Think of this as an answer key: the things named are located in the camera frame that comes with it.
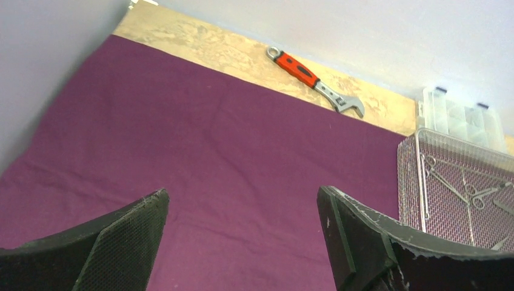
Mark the clear plastic compartment box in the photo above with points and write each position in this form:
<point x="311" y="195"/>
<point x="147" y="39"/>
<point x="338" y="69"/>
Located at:
<point x="476" y="123"/>

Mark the metal wire mesh tray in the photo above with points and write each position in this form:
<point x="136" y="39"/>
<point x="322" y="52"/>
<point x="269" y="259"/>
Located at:
<point x="426" y="205"/>

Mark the steel hemostat clamp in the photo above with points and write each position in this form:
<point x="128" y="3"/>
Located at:
<point x="430" y="170"/>

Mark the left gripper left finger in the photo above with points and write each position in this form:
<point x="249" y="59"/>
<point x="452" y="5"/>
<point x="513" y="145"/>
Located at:
<point x="116" y="251"/>

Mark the purple cloth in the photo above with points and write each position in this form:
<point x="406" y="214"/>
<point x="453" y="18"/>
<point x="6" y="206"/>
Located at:
<point x="242" y="164"/>

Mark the orange handled adjustable wrench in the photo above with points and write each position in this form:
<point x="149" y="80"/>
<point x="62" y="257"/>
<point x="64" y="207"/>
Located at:
<point x="339" y="102"/>

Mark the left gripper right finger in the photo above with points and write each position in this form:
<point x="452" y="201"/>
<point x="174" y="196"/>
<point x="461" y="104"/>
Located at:
<point x="369" y="250"/>

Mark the steel surgical scissors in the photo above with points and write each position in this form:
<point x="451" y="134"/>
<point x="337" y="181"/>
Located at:
<point x="477" y="196"/>

